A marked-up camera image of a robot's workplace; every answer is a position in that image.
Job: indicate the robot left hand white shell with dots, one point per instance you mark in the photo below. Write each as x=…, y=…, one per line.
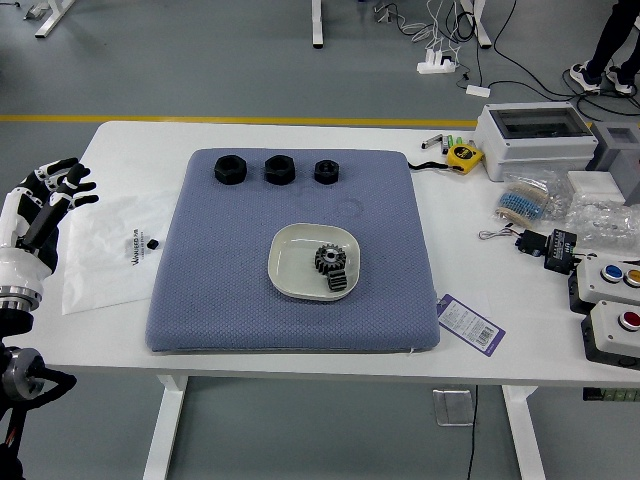
x=20, y=265

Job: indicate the big black gear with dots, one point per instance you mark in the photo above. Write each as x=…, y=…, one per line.
x=330, y=257

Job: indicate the small black gear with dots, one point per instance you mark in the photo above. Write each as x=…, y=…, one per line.
x=337, y=282

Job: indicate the large black hex nut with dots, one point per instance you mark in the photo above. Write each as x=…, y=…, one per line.
x=280, y=170
x=230, y=170

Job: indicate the small black hex nut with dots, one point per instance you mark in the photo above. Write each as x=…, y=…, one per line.
x=327, y=172

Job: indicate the blue and yellow button box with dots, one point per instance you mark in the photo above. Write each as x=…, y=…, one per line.
x=600, y=285

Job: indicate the white flat box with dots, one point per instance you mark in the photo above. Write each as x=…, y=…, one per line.
x=595, y=185

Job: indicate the red button box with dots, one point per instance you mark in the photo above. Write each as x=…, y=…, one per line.
x=607, y=335

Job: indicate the grey square box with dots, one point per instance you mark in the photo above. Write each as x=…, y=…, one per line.
x=622, y=160

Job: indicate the clear printed plastic bag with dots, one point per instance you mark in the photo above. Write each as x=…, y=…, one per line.
x=105, y=270

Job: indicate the tiny black cube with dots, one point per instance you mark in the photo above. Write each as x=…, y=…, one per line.
x=153, y=244

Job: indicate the white background table leg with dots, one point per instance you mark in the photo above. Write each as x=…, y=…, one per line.
x=481, y=25
x=52, y=20
x=318, y=22

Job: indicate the cream square dish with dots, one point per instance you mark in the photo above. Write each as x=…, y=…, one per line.
x=295, y=260

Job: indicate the blue-grey quilted cushion mat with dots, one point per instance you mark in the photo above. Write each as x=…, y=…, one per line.
x=300, y=325

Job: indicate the silver metal tool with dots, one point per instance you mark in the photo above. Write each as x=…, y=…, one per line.
x=432, y=141

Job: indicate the green batteries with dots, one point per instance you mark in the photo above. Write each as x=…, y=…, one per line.
x=451, y=142

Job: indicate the purple label tag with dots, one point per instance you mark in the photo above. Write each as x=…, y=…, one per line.
x=467, y=322

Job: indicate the clear plastic holder under table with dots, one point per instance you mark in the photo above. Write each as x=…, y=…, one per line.
x=452, y=407

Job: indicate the white power strip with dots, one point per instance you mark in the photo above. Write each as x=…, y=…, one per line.
x=435, y=66

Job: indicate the white power adapter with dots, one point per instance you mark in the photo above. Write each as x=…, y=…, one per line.
x=478, y=90

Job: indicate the blue resistor strip bundle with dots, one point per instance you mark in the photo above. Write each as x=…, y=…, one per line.
x=520, y=202

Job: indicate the clear bag of small parts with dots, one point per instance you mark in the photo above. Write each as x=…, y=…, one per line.
x=535, y=177

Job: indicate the black module with green lights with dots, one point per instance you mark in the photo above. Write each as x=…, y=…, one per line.
x=561, y=252

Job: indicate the clear bubble plastic bag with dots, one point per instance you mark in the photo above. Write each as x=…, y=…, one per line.
x=605, y=225

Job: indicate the black table control panel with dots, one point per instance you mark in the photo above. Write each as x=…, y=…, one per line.
x=610, y=395

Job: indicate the person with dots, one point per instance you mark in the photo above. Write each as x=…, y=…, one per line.
x=612, y=40

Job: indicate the grey metal bracket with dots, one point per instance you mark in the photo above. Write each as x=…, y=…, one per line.
x=36, y=11

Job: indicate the grey enclosure with clear lid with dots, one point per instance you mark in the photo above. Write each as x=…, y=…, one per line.
x=530, y=150

